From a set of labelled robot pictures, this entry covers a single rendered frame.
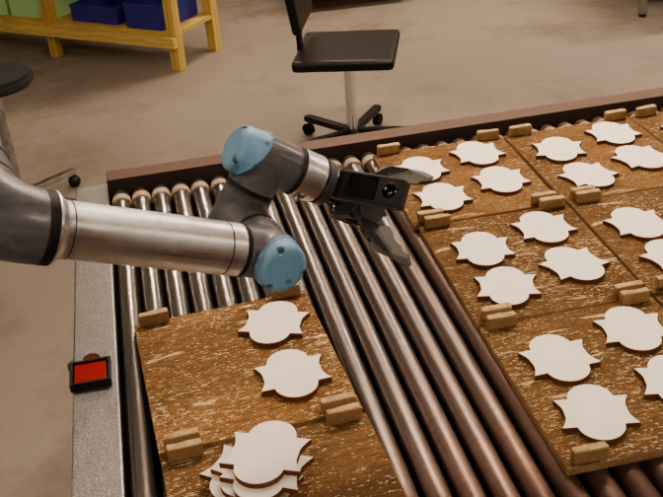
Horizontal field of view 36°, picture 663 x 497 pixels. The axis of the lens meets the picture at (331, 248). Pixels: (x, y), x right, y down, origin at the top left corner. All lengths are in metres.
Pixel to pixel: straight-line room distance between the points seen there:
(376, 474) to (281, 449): 0.15
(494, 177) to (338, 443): 1.01
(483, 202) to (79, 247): 1.30
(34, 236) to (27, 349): 2.58
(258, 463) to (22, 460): 1.82
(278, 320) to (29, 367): 1.87
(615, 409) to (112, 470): 0.83
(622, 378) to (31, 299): 2.76
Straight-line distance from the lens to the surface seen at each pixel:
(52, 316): 4.00
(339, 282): 2.15
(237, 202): 1.51
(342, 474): 1.64
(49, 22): 6.86
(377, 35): 4.94
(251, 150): 1.48
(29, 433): 3.44
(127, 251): 1.33
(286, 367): 1.86
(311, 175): 1.53
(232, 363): 1.91
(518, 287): 2.06
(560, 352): 1.88
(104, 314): 2.16
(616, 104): 2.94
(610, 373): 1.86
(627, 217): 2.33
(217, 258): 1.37
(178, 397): 1.85
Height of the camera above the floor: 2.03
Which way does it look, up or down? 29 degrees down
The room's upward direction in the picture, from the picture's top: 5 degrees counter-clockwise
